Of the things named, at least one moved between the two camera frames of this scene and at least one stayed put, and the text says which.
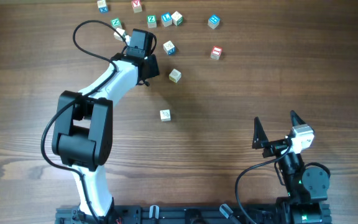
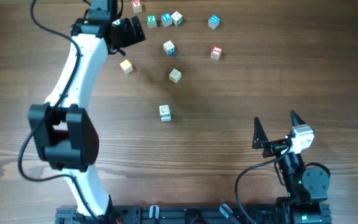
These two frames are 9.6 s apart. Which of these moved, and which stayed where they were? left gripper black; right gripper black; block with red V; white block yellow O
Moved: left gripper black
Stayed: block with red V; right gripper black; white block yellow O
